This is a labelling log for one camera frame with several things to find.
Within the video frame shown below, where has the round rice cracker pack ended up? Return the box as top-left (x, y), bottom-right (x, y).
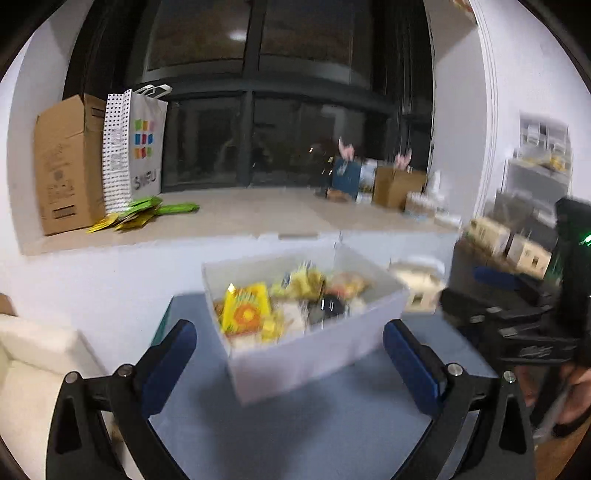
top-left (325, 272), bottom-right (370, 301)

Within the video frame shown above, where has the black yellow chips bag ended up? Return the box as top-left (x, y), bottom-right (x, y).
top-left (308, 294), bottom-right (346, 326)

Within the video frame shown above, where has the yellow orange snack bag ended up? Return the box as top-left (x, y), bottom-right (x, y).
top-left (221, 282), bottom-right (271, 336)

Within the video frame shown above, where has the yellow green chips bag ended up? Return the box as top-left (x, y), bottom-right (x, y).
top-left (270, 262), bottom-right (327, 301)

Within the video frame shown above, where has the person right hand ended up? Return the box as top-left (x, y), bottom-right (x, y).
top-left (521, 361), bottom-right (591, 425)

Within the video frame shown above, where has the white sofa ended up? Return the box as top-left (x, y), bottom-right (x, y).
top-left (1, 314), bottom-right (106, 479)

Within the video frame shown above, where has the tissue pack on shelf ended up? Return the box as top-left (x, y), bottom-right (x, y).
top-left (466, 217), bottom-right (511, 257)

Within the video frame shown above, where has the tissue pack on table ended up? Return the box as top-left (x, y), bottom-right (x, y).
top-left (388, 262), bottom-right (446, 314)

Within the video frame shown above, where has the open cardboard box right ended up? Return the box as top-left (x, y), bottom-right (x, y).
top-left (373, 166), bottom-right (427, 211)

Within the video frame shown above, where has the green snack packets pile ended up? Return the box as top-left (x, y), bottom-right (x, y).
top-left (87, 196), bottom-right (200, 233)

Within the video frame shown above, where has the white storage box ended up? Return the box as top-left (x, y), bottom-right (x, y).
top-left (202, 243), bottom-right (409, 405)

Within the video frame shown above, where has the dark blue box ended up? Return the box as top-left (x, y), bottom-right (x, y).
top-left (331, 158), bottom-right (362, 200)

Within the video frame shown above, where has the brown cardboard box left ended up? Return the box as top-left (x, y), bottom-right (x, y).
top-left (33, 94), bottom-right (106, 236)

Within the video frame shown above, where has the white SANFU shopping bag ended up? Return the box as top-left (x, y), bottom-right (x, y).
top-left (102, 84), bottom-right (172, 214)

